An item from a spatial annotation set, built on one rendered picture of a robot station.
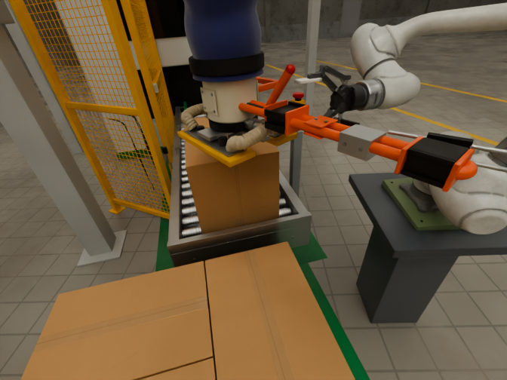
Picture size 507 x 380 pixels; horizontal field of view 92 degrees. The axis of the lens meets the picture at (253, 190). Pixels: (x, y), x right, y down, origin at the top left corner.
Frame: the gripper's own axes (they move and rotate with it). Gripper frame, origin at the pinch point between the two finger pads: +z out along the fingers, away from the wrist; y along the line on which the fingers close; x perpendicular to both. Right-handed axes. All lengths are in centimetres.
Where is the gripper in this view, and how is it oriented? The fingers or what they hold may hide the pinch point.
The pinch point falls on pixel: (299, 106)
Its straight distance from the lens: 75.5
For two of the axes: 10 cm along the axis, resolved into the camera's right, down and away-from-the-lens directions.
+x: -3.4, -5.2, 7.8
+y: 0.5, 8.2, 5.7
